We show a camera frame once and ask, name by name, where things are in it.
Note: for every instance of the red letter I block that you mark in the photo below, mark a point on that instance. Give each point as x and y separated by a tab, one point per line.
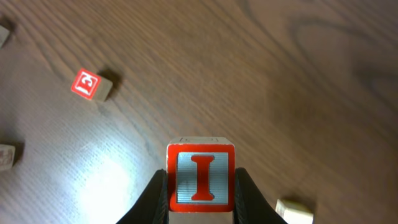
201	173

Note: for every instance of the red letter E block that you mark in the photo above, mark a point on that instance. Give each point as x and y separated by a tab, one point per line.
91	86

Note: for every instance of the yellow letter O block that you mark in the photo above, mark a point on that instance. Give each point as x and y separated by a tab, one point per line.
4	34

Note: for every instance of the plain white wooden block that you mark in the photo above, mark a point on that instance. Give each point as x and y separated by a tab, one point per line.
293	212

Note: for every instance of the red letter A block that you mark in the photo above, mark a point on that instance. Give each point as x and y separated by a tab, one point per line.
7	154

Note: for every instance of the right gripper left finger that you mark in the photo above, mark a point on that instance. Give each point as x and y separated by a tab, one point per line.
152	206

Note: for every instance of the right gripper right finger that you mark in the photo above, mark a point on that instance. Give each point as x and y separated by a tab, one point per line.
250	206

